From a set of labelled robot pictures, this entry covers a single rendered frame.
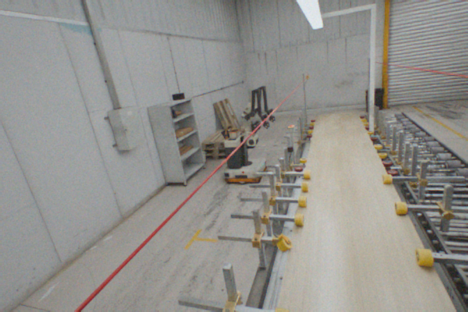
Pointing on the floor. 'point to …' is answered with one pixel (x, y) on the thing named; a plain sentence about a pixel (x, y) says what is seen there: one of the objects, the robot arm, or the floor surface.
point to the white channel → (370, 51)
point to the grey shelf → (163, 134)
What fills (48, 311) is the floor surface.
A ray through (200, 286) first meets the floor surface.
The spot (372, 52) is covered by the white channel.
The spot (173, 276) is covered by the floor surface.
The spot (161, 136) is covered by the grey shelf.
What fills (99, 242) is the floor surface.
